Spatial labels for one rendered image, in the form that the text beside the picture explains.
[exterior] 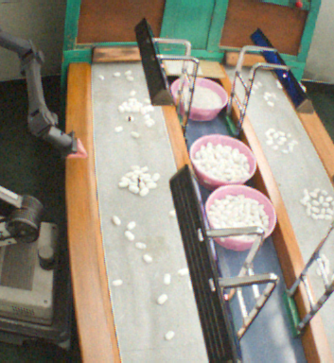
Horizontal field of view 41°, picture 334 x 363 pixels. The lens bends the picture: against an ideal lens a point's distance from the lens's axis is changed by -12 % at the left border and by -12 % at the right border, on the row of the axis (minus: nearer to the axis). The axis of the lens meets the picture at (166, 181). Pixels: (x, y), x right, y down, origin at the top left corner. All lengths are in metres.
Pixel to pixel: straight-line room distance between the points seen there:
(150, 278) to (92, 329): 0.29
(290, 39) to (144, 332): 1.78
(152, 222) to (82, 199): 0.25
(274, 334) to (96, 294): 0.61
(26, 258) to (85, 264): 0.44
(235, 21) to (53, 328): 1.72
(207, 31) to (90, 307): 1.54
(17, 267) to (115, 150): 0.63
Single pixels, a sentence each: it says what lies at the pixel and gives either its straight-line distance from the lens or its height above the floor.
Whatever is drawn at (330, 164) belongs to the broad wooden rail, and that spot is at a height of 0.76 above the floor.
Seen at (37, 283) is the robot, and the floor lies 0.47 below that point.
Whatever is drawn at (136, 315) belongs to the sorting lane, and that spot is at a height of 0.74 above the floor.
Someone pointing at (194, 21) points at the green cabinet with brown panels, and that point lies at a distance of 2.39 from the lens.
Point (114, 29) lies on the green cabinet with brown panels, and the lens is 2.35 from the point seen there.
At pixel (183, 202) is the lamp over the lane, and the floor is 1.08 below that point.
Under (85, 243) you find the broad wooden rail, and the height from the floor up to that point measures 0.76.
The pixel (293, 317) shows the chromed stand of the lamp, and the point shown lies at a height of 0.71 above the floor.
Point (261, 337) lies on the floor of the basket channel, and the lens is 1.57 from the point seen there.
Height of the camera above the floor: 2.02
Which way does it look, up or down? 45 degrees down
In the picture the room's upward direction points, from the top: 11 degrees clockwise
